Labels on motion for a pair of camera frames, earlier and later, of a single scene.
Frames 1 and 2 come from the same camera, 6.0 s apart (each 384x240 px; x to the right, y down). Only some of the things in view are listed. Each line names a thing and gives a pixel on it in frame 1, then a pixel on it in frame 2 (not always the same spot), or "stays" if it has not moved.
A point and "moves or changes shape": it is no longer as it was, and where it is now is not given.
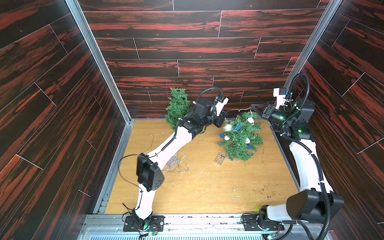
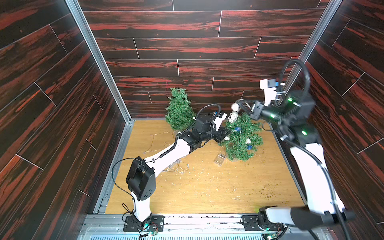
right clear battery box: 220,159 stays
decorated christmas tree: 241,136 stays
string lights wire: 250,119 moves or changes shape
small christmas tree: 178,106 stays
